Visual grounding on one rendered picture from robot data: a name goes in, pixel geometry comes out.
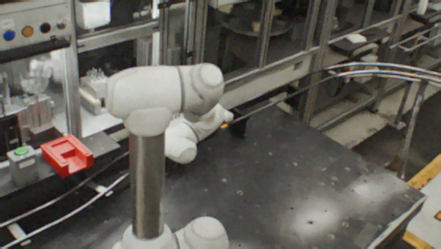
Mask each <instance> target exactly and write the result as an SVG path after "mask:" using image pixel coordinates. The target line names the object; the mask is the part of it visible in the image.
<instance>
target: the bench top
mask: <svg viewBox="0 0 441 249"><path fill-rule="evenodd" d="M246 135H247V137H246V138H245V139H244V138H241V137H240V136H238V134H236V133H235V132H233V131H232V130H231V129H229V128H228V127H227V128H223V129H221V130H219V131H218V136H216V137H214V138H212V139H209V140H207V141H205V142H203V143H200V144H199V145H196V150H197V153H196V155H195V158H194V159H193V160H192V161H191V162H188V163H185V164H183V163H180V162H177V161H175V160H172V159H171V158H168V174H169V177H166V178H165V208H164V223H165V224H166V225H167V226H168V227H169V229H170V231H171V233H174V232H177V231H179V230H181V229H183V228H185V227H186V226H187V225H188V224H189V223H190V222H192V221H193V220H195V219H197V218H200V217H211V218H214V219H216V220H218V221H219V222H220V223H221V224H222V225H223V227H224V230H225V232H226V234H227V237H228V242H229V249H377V248H378V247H379V246H380V245H381V244H382V243H383V242H384V241H386V239H387V238H388V237H389V236H390V235H391V234H392V233H393V232H394V231H395V230H396V229H397V228H398V227H399V226H400V225H401V224H402V223H403V222H404V221H406V220H407V219H408V218H409V217H410V216H411V215H412V214H413V213H414V212H416V211H417V210H418V209H419V208H420V207H421V205H422V204H423V203H424V202H425V200H426V199H427V198H428V195H426V194H425V193H423V192H422V191H419V190H418V189H416V188H414V187H412V186H410V185H408V184H407V183H405V182H404V181H402V180H400V179H399V178H397V177H395V176H393V175H392V174H390V173H389V172H387V171H385V170H384V169H383V168H381V167H379V166H377V165H375V164H374V163H372V162H370V161H369V160H367V159H366V158H363V157H362V156H361V155H359V154H357V153H355V152H353V151H352V150H350V149H349V148H347V147H345V146H343V145H341V144H340V143H337V142H336V141H335V140H333V139H331V138H329V137H328V136H326V135H325V134H324V133H323V132H320V131H319V130H317V129H315V128H314V127H312V126H311V125H308V124H307V123H305V122H303V121H301V120H299V119H298V118H297V117H294V116H293V115H291V114H289V113H288V112H286V111H285V110H282V109H281V108H279V107H278V106H275V105H274V106H270V107H269V108H267V109H265V110H262V111H261V112H258V113H256V114H254V115H252V116H250V119H249V120H248V121H247V123H246ZM325 140H327V143H326V142H325ZM316 165H318V166H319V168H317V167H316ZM129 172H130V161H129V162H125V163H124V164H122V165H119V166H117V167H115V168H113V169H110V170H109V171H108V172H106V173H102V174H100V175H98V176H96V177H95V178H93V179H92V180H91V181H93V182H95V183H96V184H98V185H100V186H102V187H104V188H108V187H110V186H111V185H112V184H114V183H115V182H116V181H118V180H119V179H120V178H121V177H123V176H124V175H126V174H127V173H129ZM364 180H367V181H366V182H364ZM288 184H290V185H291V186H290V187H288V186H287V185H288ZM76 186H77V185H76ZM76 186H73V187H71V188H69V189H67V190H64V191H61V192H59V193H57V194H55V195H52V196H50V197H48V198H46V199H44V200H41V201H39V202H37V203H34V204H32V205H30V206H26V207H25V208H24V209H23V210H19V211H17V212H16V213H14V214H10V215H9V216H8V219H9V220H12V219H14V218H16V217H19V216H20V215H23V214H26V213H28V212H30V211H33V210H35V209H37V208H39V206H42V205H44V204H46V203H48V202H50V201H52V200H54V199H56V198H57V197H59V196H61V195H63V194H65V193H66V192H68V191H70V190H72V189H73V188H74V187H76ZM110 191H112V192H113V193H112V194H110V195H109V196H106V195H104V196H102V197H101V198H99V199H98V200H96V201H95V202H93V203H92V204H91V205H90V206H89V207H88V208H86V209H85V210H83V211H81V212H80V213H78V214H77V215H75V216H74V217H71V218H69V219H68V220H67V221H63V222H62V223H60V224H58V225H55V226H54V227H52V228H50V229H47V230H46V231H44V232H41V233H40V234H38V235H36V236H33V237H32V238H30V240H31V242H30V243H28V246H29V247H30V248H31V249H112V248H113V246H114V245H115V244H116V243H119V242H121V241H122V238H123V235H124V231H125V230H126V229H127V228H128V227H129V226H130V225H131V224H132V213H131V178H130V176H129V177H127V178H126V179H124V180H123V181H121V182H120V183H119V184H118V185H117V186H116V187H114V188H113V189H112V190H110ZM99 194H100V193H99V192H97V191H95V190H93V189H92V188H89V187H88V186H86V185H84V186H82V187H81V188H79V189H77V190H76V191H74V192H73V193H72V194H70V195H68V196H67V197H64V198H63V199H61V200H59V201H58V202H56V203H54V204H52V205H50V206H48V207H47V208H46V209H44V210H41V211H39V212H37V213H35V214H33V215H31V216H29V217H25V218H23V219H21V220H19V221H16V222H15V223H16V224H17V225H18V227H19V228H20V229H21V230H22V232H23V233H24V234H25V235H26V236H27V235H29V234H31V233H33V232H35V231H37V230H39V229H41V228H43V227H45V226H47V225H49V224H52V223H54V222H55V221H58V220H60V219H62V218H63V217H66V216H68V215H70V214H71V213H73V212H75V211H76V210H78V209H79V208H81V207H82V206H83V205H84V204H86V203H88V202H89V201H90V200H92V199H93V198H94V197H95V196H97V195H99Z"/></svg>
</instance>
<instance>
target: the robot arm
mask: <svg viewBox="0 0 441 249"><path fill-rule="evenodd" d="M223 92H224V81H223V76H222V73H221V71H220V70H219V69H218V67H217V66H216V65H214V64H211V63H201V64H197V65H179V67H169V66H168V65H150V67H141V68H133V69H127V70H124V71H122V72H119V73H117V74H115V75H113V76H111V77H110V78H109V79H108V80H107V81H106V93H105V99H106V109H107V110H108V111H109V113H110V114H111V115H113V116H114V117H116V118H121V119H122V121H123V123H124V126H125V128H126V129H127V130H128V131H129V161H130V178H131V213H132V224H131V225H130V226H129V227H128V228H127V229H126V230H125V231H124V235H123V238H122V241H121V242H119V243H116V244H115V245H114V246H113V248H112V249H229V242H228V237H227V234H226V232H225V230H224V227H223V225H222V224H221V223H220V222H219V221H218V220H216V219H214V218H211V217H200V218H197V219H195V220H193V221H192V222H190V223H189V224H188V225H187V226H186V227H185V228H183V229H181V230H179V231H177V232H174V233H171V231H170V229H169V227H168V226H167V225H166V224H165V223H164V208H165V155H166V156H167V157H169V158H171V159H172V160H175V161H177V162H180V163H183V164H185V163H188V162H191V161H192V160H193V159H194V158H195V155H196V153H197V150H196V146H195V145H196V144H197V143H198V142H199V141H201V140H202V139H205V138H206V137H207V136H209V134H211V133H212V132H213V131H214V130H216V129H217V128H218V127H219V126H220V125H221V123H222V122H223V120H224V109H223V108H222V106H220V105H219V104H218V103H219V101H220V99H221V97H222V95H223ZM174 113H183V117H184V119H185V120H184V121H183V122H182V123H180V124H178V125H176V126H172V127H170V126H169V123H170V121H171V119H172V115H173V114H174Z"/></svg>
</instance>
